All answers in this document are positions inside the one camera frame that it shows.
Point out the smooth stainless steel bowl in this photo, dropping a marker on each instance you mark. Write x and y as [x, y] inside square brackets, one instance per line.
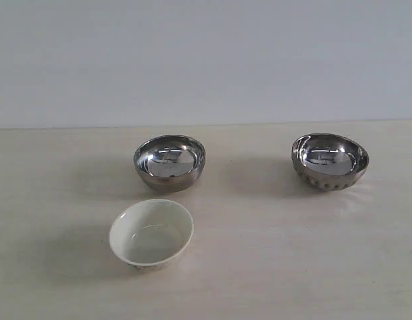
[170, 163]

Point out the white ceramic bowl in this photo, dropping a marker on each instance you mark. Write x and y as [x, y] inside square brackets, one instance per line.
[151, 234]

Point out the ribbed stainless steel bowl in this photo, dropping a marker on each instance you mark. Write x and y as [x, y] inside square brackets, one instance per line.
[328, 161]

